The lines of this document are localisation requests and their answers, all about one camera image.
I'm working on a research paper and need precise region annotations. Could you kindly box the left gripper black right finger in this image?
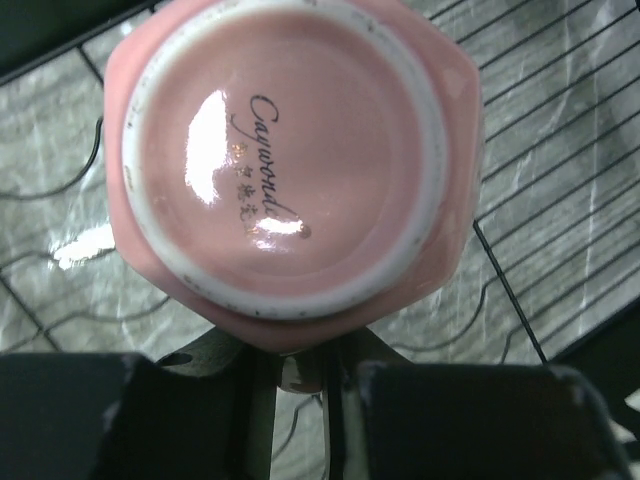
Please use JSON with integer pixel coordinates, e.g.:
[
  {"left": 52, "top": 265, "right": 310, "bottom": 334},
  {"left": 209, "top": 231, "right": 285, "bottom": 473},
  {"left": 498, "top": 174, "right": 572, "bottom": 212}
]
[{"left": 324, "top": 329, "right": 631, "bottom": 479}]

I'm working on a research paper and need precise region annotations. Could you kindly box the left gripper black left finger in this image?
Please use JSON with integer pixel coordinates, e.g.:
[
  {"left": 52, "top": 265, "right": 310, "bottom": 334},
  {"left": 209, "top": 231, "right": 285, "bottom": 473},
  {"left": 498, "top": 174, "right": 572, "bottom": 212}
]
[{"left": 1, "top": 350, "right": 275, "bottom": 479}]

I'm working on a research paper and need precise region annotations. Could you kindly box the light pink mug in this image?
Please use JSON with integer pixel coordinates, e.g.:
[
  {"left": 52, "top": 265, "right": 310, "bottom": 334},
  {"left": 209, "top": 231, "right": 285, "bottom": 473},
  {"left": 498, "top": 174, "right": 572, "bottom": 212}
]
[{"left": 104, "top": 1, "right": 485, "bottom": 355}]

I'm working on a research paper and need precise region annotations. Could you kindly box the black wire dish rack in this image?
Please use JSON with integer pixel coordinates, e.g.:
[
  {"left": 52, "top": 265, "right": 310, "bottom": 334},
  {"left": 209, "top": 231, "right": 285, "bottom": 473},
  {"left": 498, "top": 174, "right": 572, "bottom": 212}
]
[{"left": 1, "top": 1, "right": 639, "bottom": 363}]

